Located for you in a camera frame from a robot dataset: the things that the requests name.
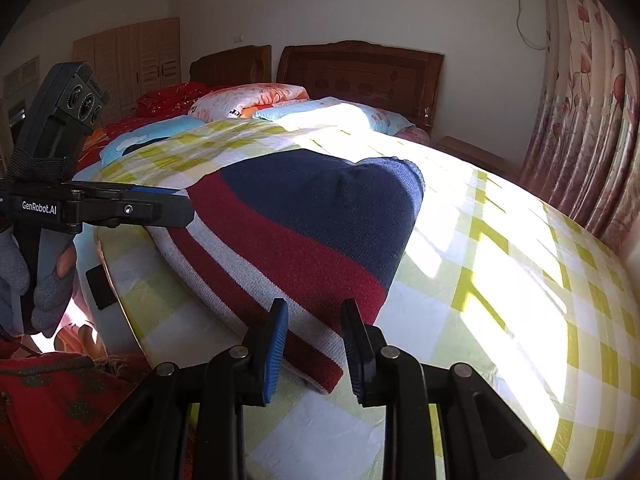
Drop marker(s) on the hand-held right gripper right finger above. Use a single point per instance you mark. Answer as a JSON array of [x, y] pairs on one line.
[[352, 355]]

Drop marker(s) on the orange floral folded quilt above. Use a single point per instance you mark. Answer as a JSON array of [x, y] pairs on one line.
[[250, 97]]

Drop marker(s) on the red blanket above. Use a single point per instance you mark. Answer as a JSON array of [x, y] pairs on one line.
[[165, 97]]

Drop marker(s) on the person's left hand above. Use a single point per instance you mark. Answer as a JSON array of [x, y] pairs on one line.
[[50, 290]]

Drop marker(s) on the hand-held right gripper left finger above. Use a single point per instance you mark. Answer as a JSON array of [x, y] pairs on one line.
[[277, 345]]

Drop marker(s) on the striped knit sweater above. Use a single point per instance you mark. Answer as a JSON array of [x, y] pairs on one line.
[[300, 220]]

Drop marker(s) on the white louvered vent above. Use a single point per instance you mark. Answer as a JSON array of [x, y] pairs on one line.
[[22, 77]]

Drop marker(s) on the wide wooden headboard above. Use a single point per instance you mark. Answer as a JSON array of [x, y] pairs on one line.
[[360, 70]]

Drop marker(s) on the red patterned cloth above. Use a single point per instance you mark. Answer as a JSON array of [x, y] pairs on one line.
[[45, 410]]

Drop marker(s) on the light blue folded quilt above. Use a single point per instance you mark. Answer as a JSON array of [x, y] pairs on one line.
[[350, 110]]

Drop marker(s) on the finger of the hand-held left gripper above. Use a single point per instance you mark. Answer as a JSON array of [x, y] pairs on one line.
[[165, 210]]

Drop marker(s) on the light blue pillow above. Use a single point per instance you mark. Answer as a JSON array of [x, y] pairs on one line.
[[150, 132]]

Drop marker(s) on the pink floral curtain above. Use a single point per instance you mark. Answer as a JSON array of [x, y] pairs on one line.
[[585, 110]]

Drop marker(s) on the yellow checkered bed sheet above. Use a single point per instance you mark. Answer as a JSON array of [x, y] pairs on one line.
[[500, 260]]

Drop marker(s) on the light wooden wardrobe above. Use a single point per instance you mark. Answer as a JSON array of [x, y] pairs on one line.
[[130, 60]]

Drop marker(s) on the narrow wooden headboard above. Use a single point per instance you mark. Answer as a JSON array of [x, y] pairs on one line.
[[230, 67]]

